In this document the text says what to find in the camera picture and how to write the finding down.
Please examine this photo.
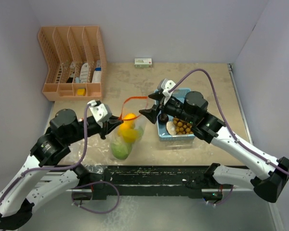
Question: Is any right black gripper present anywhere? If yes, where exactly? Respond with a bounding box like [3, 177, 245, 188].
[139, 90, 197, 124]

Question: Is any yellow starfruit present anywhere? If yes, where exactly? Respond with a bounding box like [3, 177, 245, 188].
[118, 121, 138, 143]

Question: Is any orange fruit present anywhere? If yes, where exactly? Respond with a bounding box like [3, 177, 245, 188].
[123, 113, 137, 121]

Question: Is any clear orange zip bag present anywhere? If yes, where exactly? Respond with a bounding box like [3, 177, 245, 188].
[109, 96, 149, 162]

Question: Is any green cabbage front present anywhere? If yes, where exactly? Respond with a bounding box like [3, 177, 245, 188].
[110, 142, 132, 160]

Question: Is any green cabbage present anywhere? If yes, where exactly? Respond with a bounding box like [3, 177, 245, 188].
[135, 127, 144, 139]
[110, 142, 132, 160]

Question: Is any green cabbage back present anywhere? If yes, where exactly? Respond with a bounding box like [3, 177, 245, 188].
[135, 127, 144, 139]

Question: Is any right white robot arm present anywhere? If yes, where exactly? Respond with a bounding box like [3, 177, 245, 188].
[139, 91, 289, 203]

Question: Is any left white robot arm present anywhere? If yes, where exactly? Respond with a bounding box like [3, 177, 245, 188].
[0, 104, 123, 231]

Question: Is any beige mushroom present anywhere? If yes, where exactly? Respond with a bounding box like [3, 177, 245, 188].
[166, 121, 177, 136]

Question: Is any brown longan bunch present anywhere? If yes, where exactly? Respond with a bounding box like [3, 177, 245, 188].
[172, 118, 193, 135]

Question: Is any yellow block in organizer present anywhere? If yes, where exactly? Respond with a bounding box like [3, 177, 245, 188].
[76, 88, 86, 96]

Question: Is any green white small box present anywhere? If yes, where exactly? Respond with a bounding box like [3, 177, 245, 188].
[134, 58, 152, 68]

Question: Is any white blue box in organizer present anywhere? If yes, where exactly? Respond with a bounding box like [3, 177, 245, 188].
[92, 60, 102, 83]

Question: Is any white tube in organizer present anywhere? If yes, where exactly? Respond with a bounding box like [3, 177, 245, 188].
[79, 63, 89, 83]

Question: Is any pink desk organizer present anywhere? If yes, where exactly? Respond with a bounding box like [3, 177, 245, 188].
[38, 26, 107, 102]

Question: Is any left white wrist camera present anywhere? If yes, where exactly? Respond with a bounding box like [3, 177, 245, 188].
[87, 100, 112, 124]

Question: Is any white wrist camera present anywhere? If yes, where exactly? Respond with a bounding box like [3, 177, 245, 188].
[158, 78, 176, 105]
[87, 100, 112, 124]

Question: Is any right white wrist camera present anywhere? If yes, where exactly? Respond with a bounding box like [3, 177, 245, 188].
[158, 78, 176, 105]

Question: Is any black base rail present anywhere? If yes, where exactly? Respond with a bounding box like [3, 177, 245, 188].
[48, 165, 234, 200]

